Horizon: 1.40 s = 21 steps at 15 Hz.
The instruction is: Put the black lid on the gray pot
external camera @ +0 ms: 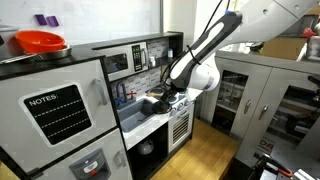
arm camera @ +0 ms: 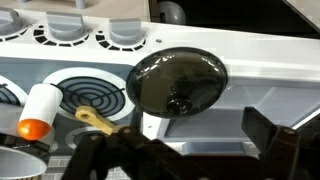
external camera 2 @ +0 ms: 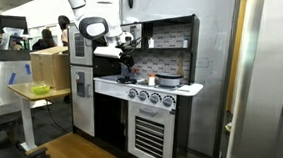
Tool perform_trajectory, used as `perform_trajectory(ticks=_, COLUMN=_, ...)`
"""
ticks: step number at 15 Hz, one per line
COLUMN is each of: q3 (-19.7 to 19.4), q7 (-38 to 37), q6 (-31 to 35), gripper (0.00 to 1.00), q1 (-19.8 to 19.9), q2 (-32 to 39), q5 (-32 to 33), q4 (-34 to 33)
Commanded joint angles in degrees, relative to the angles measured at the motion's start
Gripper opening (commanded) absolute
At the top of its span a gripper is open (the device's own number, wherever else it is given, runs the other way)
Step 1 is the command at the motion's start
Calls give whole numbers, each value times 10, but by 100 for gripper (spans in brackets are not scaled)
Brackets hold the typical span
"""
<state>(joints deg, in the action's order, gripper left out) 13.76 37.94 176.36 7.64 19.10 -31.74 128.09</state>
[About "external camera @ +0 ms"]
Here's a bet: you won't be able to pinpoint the orange plastic bowl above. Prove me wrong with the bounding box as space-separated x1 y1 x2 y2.
14 30 67 55

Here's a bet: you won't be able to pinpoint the toy refrigerator with chalkboard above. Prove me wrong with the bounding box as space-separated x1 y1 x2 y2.
0 59 118 174

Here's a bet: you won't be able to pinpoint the whiteboard panel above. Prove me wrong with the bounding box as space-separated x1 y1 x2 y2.
0 0 164 46

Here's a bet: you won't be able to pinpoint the black white toy kitchen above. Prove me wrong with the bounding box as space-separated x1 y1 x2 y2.
0 30 203 180

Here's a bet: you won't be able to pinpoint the gray toy sink basin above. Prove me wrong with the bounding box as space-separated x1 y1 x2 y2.
117 98 164 134

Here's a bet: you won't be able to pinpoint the small gray cup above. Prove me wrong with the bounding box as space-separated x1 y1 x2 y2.
148 55 157 69

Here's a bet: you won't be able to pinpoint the gray toy faucet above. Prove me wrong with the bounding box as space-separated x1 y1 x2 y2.
114 80 138 107

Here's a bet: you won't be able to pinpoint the metal container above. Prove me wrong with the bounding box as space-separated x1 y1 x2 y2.
305 35 320 62

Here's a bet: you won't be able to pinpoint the white toy oven door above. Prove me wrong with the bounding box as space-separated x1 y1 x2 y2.
167 103 195 154

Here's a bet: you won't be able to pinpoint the toy microwave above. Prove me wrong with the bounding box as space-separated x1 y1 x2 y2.
99 41 150 83

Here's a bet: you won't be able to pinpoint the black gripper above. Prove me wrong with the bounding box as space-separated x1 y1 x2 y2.
155 85 186 112

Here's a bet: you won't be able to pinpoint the small cardboard box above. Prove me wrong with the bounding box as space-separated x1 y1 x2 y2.
260 35 308 62

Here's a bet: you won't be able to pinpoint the white sign red letters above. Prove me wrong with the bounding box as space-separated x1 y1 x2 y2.
257 137 276 155

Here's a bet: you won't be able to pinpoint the gray glass door cabinet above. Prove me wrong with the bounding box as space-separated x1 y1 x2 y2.
201 49 320 168

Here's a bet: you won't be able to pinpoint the black clamp orange handle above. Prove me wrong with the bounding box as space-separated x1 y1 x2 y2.
252 152 320 180

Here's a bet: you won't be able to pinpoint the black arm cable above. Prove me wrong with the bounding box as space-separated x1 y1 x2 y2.
159 0 232 85

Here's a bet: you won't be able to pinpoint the purple magnet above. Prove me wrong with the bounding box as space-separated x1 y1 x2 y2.
45 15 60 28
34 14 48 27

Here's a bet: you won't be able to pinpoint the red object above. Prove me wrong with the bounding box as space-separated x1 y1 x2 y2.
301 26 317 39

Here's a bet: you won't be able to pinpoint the black frying pan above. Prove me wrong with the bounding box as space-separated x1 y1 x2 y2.
151 100 173 115

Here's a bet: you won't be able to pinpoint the fridge door with dispenser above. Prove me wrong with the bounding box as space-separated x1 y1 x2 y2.
33 128 134 180

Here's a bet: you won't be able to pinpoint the metal cabinet handle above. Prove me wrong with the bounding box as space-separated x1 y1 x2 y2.
258 104 270 121
243 99 253 115

